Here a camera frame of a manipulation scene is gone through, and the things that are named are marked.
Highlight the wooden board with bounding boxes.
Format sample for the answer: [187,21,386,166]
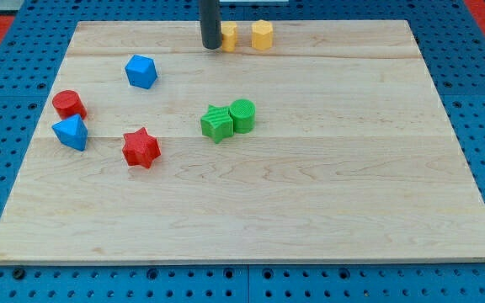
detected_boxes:
[0,20,485,266]

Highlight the yellow hexagonal block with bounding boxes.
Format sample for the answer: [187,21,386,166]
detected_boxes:
[251,19,274,51]

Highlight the green star block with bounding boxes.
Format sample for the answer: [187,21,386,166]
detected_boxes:
[200,104,234,143]

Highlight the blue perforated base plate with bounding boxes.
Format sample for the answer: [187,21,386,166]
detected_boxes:
[0,0,485,302]

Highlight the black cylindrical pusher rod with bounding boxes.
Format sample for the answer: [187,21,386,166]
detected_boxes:
[198,0,222,50]

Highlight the yellow block behind rod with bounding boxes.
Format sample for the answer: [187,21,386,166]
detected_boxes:
[221,21,237,52]

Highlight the red star block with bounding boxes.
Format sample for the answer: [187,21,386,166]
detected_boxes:
[122,127,162,168]

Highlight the red cylinder block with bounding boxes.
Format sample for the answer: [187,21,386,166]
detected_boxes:
[52,90,88,120]

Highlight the green cylinder block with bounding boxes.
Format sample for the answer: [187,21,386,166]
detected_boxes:
[229,98,256,134]

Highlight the blue cube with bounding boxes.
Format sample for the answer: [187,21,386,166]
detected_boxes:
[125,55,157,89]

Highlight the blue triangular prism block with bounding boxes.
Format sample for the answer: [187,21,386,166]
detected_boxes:
[51,114,88,152]

